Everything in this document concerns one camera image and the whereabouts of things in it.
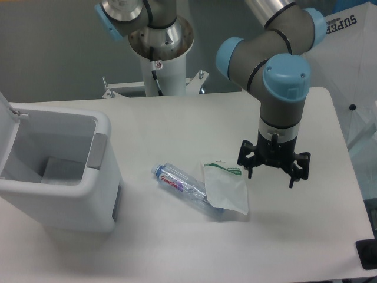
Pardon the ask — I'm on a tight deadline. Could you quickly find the white umbrella with lettering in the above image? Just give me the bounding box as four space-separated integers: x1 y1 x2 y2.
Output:
304 2 376 143

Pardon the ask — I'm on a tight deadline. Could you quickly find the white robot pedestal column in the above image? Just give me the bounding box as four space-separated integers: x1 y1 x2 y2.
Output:
128 15 194 85

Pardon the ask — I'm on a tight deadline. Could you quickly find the black device at table edge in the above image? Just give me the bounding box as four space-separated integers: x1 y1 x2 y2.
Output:
355 239 376 270

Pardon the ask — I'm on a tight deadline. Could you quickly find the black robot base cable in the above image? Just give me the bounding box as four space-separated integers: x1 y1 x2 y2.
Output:
148 45 164 97

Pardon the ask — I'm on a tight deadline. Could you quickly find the white open trash can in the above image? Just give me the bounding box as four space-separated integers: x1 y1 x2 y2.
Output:
1 97 123 233

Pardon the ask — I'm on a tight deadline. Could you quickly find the clear plastic water bottle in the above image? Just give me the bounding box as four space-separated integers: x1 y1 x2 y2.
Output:
151 163 224 220

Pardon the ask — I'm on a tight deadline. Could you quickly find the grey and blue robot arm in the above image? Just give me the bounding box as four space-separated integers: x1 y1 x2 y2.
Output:
95 1 326 182

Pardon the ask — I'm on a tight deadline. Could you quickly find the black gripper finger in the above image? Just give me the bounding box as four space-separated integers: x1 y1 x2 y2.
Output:
285 152 311 189
237 140 259 179

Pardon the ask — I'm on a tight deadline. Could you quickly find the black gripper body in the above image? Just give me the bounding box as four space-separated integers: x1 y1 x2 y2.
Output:
255 133 297 169

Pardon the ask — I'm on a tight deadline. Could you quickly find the white metal mounting frame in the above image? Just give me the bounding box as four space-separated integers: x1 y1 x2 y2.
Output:
102 70 209 98

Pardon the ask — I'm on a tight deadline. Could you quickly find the white plastic pouch green label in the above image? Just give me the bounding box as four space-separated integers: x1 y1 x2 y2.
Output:
201 159 249 215

